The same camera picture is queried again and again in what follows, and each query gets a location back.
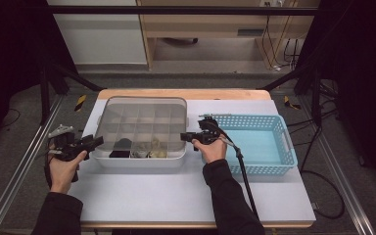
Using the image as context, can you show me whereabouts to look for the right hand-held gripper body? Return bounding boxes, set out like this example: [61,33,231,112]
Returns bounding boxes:
[192,113,233,147]

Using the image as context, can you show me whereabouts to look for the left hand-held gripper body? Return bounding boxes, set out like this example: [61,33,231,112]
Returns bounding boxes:
[47,124,92,163]

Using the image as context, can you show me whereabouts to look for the black sock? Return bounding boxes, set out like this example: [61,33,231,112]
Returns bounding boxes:
[108,138,133,159]

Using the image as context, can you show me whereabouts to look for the yellow sock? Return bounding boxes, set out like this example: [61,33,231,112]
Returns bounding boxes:
[148,138,168,159]

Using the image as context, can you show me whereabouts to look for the clear plastic tray lid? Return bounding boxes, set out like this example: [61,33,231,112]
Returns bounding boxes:
[95,95,189,155]

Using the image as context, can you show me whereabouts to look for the grey sock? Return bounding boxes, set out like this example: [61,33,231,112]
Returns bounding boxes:
[130,142,151,159]

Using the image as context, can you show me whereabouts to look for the white divided storage box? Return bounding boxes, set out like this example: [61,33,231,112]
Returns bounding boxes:
[90,103,189,169]

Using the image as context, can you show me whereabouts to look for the blue perforated plastic basket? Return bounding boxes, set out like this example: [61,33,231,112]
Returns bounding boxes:
[201,113,299,175]

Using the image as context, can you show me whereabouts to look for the person's right hand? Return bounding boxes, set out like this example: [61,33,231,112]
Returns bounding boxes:
[191,136,228,165]

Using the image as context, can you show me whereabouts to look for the person's left hand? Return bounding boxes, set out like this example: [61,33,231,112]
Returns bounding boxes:
[47,143,89,195]

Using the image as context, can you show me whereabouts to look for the black metal stand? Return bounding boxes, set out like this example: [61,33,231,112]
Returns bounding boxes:
[259,63,323,127]
[39,60,105,126]

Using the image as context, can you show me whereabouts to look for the white table mat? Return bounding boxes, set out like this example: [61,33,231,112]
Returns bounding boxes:
[68,99,317,224]

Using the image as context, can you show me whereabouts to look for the white cabinet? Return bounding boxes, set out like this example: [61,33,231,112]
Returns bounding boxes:
[52,0,149,66]

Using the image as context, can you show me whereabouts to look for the wooden desk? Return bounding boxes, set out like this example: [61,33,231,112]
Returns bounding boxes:
[136,0,321,71]

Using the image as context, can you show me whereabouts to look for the black curtain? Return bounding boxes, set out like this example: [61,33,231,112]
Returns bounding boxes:
[0,0,76,158]
[295,0,376,194]

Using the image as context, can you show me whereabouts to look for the black horizontal bar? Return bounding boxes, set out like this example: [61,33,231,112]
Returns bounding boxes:
[47,5,319,16]

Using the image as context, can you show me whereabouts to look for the white power strip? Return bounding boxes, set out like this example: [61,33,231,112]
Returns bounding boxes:
[259,0,284,8]

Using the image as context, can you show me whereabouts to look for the right hand-held gripper cable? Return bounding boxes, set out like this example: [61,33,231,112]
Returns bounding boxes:
[209,120,261,221]

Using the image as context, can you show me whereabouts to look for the aluminium floor rail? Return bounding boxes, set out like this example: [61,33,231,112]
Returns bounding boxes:
[298,96,376,235]
[0,94,66,235]

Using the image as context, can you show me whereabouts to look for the black desk cable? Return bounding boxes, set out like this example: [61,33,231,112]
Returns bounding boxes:
[261,6,280,69]

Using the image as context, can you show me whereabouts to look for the black floor cable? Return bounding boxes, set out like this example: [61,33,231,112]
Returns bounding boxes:
[300,169,346,220]

